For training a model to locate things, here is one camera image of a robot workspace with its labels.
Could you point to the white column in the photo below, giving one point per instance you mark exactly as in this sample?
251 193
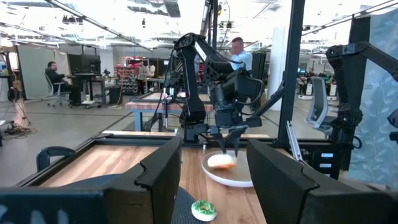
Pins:
278 68

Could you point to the beige translucent plate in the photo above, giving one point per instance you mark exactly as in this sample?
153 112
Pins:
231 179

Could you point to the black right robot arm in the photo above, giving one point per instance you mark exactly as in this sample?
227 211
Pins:
190 77

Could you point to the grey partition panel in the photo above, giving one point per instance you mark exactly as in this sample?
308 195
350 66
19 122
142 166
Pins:
34 71

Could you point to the large white frosted donut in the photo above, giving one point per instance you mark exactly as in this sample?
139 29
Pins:
221 161

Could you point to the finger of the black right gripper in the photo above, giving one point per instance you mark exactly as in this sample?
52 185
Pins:
222 143
235 140

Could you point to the person in white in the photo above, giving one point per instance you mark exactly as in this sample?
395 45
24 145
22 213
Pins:
151 70

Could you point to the black background robot arm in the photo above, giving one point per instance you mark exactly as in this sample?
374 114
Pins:
345 93

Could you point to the seated person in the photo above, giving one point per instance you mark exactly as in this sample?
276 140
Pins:
54 76

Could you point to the wooden workbench with blue legs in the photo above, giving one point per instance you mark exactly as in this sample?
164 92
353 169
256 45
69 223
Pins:
149 105

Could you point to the blue leaf patterned curtain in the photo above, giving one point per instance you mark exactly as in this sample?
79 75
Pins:
379 109

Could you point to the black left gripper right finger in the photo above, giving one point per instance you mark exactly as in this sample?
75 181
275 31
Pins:
286 193

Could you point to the small green frosted donut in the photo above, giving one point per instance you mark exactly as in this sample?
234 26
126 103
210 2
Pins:
203 211

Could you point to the standing person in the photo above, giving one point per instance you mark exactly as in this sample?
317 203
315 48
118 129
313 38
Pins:
241 57

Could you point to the black monitor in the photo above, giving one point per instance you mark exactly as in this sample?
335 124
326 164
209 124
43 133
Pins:
84 63

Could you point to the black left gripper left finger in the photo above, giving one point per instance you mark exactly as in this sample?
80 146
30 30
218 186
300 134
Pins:
149 186

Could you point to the black standing desk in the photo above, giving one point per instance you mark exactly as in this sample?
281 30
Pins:
81 87

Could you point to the silver metal bracket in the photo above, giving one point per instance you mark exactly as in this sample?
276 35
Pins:
293 140

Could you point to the light grey office chair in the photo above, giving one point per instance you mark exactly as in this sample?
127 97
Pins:
318 102

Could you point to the red storage shelf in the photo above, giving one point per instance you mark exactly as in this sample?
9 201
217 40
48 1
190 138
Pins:
126 77

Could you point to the black box with white labels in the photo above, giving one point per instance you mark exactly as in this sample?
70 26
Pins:
326 161

